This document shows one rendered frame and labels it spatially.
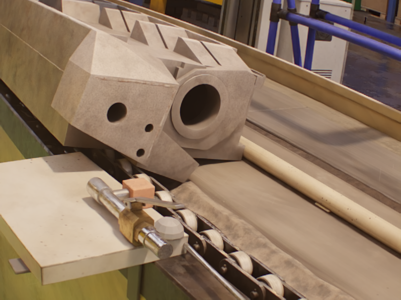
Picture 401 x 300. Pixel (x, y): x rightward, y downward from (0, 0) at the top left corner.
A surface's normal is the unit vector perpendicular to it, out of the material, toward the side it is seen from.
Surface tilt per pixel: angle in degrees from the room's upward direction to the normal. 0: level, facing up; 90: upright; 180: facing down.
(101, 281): 90
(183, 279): 0
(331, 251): 0
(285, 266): 50
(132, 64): 38
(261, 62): 90
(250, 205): 0
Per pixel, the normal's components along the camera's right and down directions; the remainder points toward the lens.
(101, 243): 0.13, -0.93
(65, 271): 0.62, 0.34
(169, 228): 0.14, -0.30
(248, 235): -0.58, -0.52
